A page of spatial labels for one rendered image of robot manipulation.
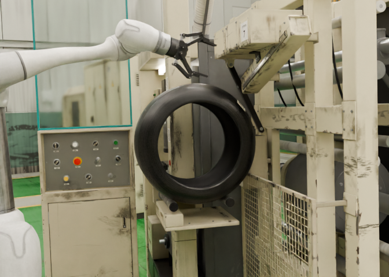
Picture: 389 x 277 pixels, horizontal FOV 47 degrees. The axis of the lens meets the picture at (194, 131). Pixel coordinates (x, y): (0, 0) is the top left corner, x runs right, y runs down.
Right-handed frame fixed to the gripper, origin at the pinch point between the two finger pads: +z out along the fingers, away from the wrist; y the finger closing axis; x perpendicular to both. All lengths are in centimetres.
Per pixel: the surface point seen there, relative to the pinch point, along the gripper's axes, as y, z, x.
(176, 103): -21.5, 0.8, 20.7
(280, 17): 26.5, 23.7, -8.5
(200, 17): 38, 40, 102
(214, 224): -73, 32, 8
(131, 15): 162, 265, 963
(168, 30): 16, 4, 61
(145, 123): -34.7, -9.4, 26.2
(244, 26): 19.1, 13.1, 0.6
